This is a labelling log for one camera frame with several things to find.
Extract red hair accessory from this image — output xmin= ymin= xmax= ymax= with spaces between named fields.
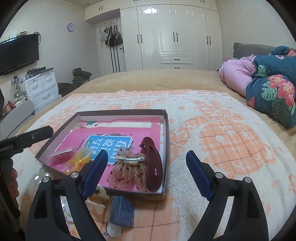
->
xmin=46 ymin=149 xmax=75 ymax=167

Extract yellow hair clip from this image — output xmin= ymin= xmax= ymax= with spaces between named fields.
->
xmin=63 ymin=148 xmax=92 ymax=175

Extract cream claw hair clip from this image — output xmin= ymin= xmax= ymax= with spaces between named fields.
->
xmin=86 ymin=185 xmax=110 ymax=214

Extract small blue jewelry box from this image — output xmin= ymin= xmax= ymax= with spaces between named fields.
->
xmin=109 ymin=196 xmax=134 ymax=227

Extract beige beaded bow hair clip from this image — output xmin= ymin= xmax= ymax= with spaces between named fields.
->
xmin=107 ymin=148 xmax=148 ymax=192

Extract maroon oval hair clip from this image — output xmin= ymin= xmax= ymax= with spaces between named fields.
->
xmin=140 ymin=137 xmax=163 ymax=192

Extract white bedroom door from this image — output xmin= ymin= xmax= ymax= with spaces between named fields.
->
xmin=95 ymin=17 xmax=126 ymax=76

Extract person's left hand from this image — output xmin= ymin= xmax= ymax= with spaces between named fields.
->
xmin=8 ymin=168 xmax=19 ymax=198

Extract grey chair back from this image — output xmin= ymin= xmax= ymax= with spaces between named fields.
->
xmin=1 ymin=100 xmax=35 ymax=140

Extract white drawer cabinet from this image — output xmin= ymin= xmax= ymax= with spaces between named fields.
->
xmin=21 ymin=69 xmax=61 ymax=113

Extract brown cardboard box tray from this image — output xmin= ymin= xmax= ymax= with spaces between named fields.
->
xmin=35 ymin=109 xmax=169 ymax=201

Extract black set-top box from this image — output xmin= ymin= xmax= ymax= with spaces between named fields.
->
xmin=27 ymin=66 xmax=54 ymax=76

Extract pile of dark clothes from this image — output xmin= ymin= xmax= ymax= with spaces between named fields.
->
xmin=58 ymin=68 xmax=92 ymax=97

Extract pink book with blue label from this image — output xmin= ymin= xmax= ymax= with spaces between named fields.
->
xmin=36 ymin=112 xmax=168 ymax=195

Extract peach white plush blanket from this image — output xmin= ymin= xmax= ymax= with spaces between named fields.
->
xmin=26 ymin=90 xmax=295 ymax=240

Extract floral blue folded quilt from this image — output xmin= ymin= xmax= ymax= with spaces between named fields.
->
xmin=246 ymin=46 xmax=296 ymax=129

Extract bags hanging on door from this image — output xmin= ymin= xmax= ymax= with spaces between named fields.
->
xmin=100 ymin=25 xmax=123 ymax=48

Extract tan bed sheet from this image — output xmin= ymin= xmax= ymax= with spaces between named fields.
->
xmin=17 ymin=69 xmax=295 ymax=146

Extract white glossy wardrobe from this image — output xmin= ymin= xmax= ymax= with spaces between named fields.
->
xmin=85 ymin=1 xmax=223 ymax=71

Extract grey quilted headboard cover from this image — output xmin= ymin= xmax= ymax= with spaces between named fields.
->
xmin=233 ymin=42 xmax=275 ymax=59

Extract black wall television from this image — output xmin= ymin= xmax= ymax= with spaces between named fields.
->
xmin=1 ymin=34 xmax=39 ymax=75

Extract purple wall clock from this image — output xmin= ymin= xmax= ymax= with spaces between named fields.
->
xmin=67 ymin=23 xmax=75 ymax=32

